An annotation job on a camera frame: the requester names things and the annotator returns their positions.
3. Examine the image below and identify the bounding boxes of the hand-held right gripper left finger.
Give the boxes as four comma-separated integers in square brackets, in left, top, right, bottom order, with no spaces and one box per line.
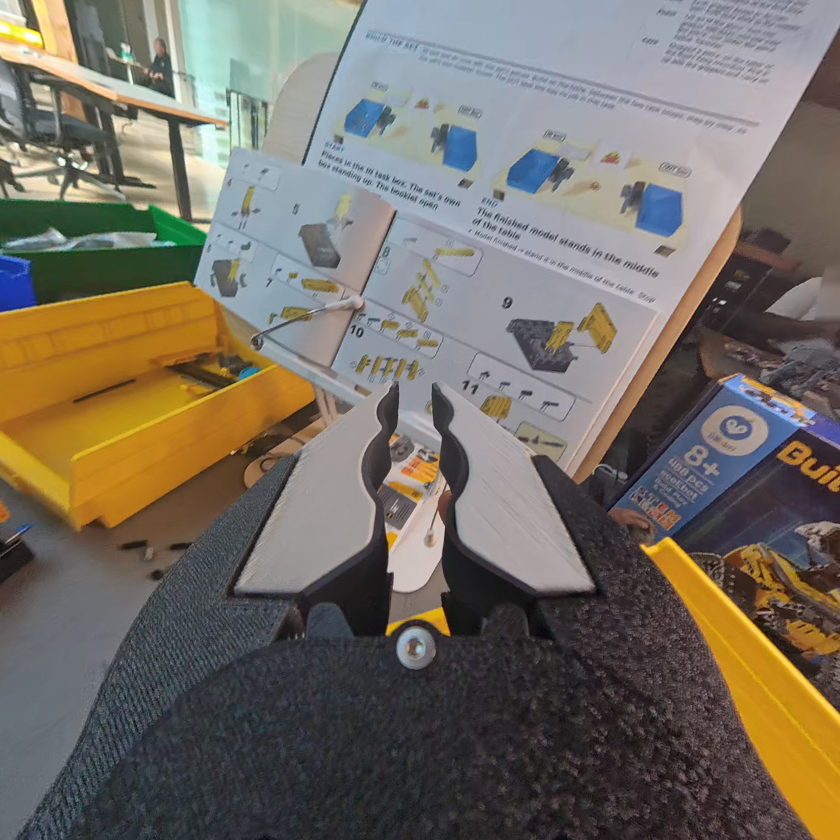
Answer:
[234,382,401,599]

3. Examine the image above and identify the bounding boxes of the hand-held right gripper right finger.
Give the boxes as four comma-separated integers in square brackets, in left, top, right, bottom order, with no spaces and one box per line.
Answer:
[430,382,597,597]

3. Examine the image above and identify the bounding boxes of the yellow storage bin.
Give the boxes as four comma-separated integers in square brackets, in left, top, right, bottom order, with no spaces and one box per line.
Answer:
[387,538,840,840]
[0,282,316,531]

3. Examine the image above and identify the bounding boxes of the open lego instruction booklet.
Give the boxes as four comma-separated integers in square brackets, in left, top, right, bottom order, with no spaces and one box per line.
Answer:
[193,147,660,468]

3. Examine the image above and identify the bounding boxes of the pile of small lego pieces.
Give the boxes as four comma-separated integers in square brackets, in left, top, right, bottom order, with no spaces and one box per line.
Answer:
[118,539,191,581]

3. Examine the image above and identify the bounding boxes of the lego tracked assembly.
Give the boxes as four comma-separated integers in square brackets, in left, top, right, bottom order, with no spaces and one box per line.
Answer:
[172,353,262,389]

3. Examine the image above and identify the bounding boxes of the lego model on black base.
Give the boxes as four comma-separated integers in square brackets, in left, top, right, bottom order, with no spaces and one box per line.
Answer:
[0,502,35,585]

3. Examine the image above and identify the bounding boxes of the blue printed toy box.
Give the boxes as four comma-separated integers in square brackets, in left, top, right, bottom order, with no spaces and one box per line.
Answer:
[609,373,840,713]

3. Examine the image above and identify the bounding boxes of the green storage bin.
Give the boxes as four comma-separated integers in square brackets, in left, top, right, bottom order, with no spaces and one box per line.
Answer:
[0,199,207,304]

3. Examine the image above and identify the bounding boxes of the clear plastic bag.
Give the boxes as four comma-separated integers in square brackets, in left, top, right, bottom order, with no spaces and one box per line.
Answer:
[3,226,158,253]

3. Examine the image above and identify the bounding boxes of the blue storage bin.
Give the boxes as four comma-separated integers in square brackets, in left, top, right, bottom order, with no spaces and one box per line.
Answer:
[0,255,37,312]

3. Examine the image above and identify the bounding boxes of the pale document stand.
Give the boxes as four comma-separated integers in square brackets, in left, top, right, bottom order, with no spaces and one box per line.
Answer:
[244,52,746,490]

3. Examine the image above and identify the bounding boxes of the large printed instruction sheet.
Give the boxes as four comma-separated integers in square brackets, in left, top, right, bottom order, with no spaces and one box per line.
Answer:
[303,0,840,316]

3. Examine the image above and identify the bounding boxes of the black office chair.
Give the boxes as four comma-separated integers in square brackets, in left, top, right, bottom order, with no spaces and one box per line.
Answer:
[0,59,126,201]

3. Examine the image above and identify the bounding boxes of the long wooden table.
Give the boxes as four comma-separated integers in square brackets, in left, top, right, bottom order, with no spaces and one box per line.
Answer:
[0,49,231,224]

